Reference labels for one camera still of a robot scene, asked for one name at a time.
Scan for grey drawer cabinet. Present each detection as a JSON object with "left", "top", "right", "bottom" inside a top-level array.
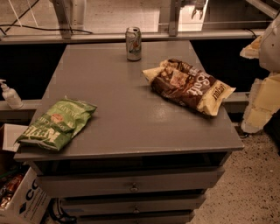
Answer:
[{"left": 16, "top": 40, "right": 242, "bottom": 224}]

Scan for middle drawer with knob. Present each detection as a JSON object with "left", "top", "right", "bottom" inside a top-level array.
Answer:
[{"left": 62, "top": 194, "right": 206, "bottom": 216}]

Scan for drawer with knob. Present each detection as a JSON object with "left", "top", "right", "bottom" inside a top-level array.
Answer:
[
  {"left": 62, "top": 194, "right": 206, "bottom": 216},
  {"left": 38, "top": 167, "right": 224, "bottom": 198}
]

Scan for silver 7up soda can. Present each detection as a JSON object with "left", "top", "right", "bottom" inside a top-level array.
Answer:
[{"left": 125, "top": 27, "right": 142, "bottom": 61}]

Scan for brown salt chip bag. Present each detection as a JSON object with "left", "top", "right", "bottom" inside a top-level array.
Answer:
[{"left": 143, "top": 59, "right": 235, "bottom": 116}]

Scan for black cable on ledge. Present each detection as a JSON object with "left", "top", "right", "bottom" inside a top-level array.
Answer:
[{"left": 0, "top": 0, "right": 95, "bottom": 37}]

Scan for snack packets in box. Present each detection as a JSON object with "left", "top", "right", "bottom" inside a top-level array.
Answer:
[{"left": 0, "top": 172, "right": 25, "bottom": 208}]

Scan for white cardboard box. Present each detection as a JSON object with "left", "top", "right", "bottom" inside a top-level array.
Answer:
[{"left": 0, "top": 123, "right": 50, "bottom": 224}]

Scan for white pump sanitizer bottle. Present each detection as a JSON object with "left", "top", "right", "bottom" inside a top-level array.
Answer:
[{"left": 0, "top": 80, "right": 24, "bottom": 109}]

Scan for top drawer with knob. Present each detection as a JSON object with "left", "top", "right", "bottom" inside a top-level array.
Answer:
[{"left": 38, "top": 167, "right": 224, "bottom": 198}]

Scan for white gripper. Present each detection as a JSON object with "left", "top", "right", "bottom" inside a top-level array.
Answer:
[{"left": 240, "top": 14, "right": 280, "bottom": 133}]

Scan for green jalapeno chip bag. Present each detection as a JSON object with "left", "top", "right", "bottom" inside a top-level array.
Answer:
[{"left": 16, "top": 98, "right": 97, "bottom": 151}]

